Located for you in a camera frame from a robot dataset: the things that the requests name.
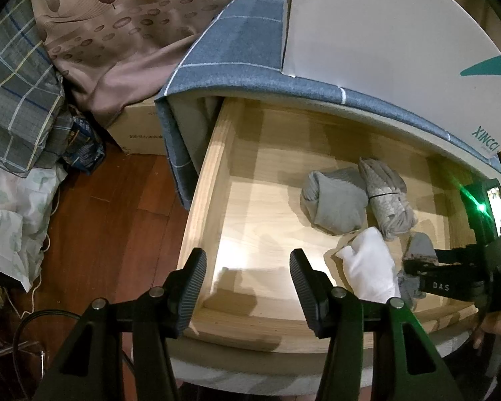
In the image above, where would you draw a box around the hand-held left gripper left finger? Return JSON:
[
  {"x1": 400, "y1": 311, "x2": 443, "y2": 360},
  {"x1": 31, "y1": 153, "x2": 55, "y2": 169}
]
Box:
[{"x1": 32, "y1": 247, "x2": 209, "y2": 401}]

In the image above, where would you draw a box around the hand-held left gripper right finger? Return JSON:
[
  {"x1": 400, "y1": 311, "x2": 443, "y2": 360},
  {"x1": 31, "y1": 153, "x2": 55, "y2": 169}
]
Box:
[{"x1": 289, "y1": 248, "x2": 473, "y2": 401}]

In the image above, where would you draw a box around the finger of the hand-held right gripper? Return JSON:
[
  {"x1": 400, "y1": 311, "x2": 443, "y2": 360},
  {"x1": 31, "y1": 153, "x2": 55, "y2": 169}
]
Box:
[
  {"x1": 402, "y1": 259, "x2": 491, "y2": 302},
  {"x1": 435, "y1": 244, "x2": 490, "y2": 266}
]

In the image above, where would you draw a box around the blue grey sock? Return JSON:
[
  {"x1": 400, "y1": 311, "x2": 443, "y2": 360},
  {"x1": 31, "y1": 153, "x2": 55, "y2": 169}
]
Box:
[{"x1": 396, "y1": 232, "x2": 438, "y2": 312}]

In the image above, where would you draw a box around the plain white underwear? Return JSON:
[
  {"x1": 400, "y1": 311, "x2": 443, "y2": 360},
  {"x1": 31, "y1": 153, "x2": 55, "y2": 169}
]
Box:
[{"x1": 335, "y1": 226, "x2": 402, "y2": 304}]

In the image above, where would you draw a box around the wooden drawer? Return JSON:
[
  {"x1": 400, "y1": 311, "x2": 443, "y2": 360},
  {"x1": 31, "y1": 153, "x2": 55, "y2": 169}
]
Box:
[{"x1": 167, "y1": 96, "x2": 485, "y2": 396}]

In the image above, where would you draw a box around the beige grey sock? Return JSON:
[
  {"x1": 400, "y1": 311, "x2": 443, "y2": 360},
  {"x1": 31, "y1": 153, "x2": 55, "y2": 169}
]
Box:
[{"x1": 358, "y1": 156, "x2": 419, "y2": 242}]

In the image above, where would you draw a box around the white shoe box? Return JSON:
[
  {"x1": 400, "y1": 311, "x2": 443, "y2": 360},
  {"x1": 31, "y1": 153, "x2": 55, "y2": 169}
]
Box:
[{"x1": 281, "y1": 0, "x2": 501, "y2": 160}]

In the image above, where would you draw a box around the person's right hand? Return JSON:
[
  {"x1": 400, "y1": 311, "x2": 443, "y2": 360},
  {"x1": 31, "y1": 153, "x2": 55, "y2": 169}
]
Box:
[{"x1": 472, "y1": 309, "x2": 501, "y2": 358}]

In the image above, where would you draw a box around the grey padded nightstand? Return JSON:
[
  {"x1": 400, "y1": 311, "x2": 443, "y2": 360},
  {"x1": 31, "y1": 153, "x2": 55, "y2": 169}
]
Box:
[{"x1": 169, "y1": 91, "x2": 501, "y2": 202}]

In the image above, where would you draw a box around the cardboard box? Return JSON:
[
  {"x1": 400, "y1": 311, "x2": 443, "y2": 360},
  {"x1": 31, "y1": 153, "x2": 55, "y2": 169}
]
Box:
[{"x1": 106, "y1": 98, "x2": 168, "y2": 158}]

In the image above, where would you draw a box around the blue packet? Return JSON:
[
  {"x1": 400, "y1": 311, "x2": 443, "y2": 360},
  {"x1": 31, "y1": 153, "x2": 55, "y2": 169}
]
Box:
[{"x1": 62, "y1": 115, "x2": 106, "y2": 175}]

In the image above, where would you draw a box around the white floral cloth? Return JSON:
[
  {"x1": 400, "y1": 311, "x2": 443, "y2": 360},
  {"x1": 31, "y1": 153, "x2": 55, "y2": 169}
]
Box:
[{"x1": 0, "y1": 161, "x2": 68, "y2": 294}]

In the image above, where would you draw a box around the blue checked cloth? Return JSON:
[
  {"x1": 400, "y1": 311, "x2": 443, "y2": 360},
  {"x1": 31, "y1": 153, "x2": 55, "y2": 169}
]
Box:
[{"x1": 155, "y1": 0, "x2": 501, "y2": 212}]

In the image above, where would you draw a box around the brown leaf-print curtain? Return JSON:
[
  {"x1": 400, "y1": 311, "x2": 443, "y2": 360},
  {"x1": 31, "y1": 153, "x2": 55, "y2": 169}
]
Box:
[{"x1": 29, "y1": 0, "x2": 298, "y2": 128}]

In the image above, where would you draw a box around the grey plaid cloth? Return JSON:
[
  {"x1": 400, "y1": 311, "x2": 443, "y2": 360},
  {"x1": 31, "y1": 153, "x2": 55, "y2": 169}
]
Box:
[{"x1": 0, "y1": 0, "x2": 74, "y2": 173}]

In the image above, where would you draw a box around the black cable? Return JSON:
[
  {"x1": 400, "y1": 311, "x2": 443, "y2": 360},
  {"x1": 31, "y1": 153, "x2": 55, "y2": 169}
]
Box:
[{"x1": 14, "y1": 308, "x2": 137, "y2": 385}]

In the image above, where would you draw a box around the thin white cable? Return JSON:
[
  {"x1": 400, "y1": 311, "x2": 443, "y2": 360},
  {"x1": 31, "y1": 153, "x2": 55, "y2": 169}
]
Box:
[{"x1": 0, "y1": 177, "x2": 63, "y2": 314}]

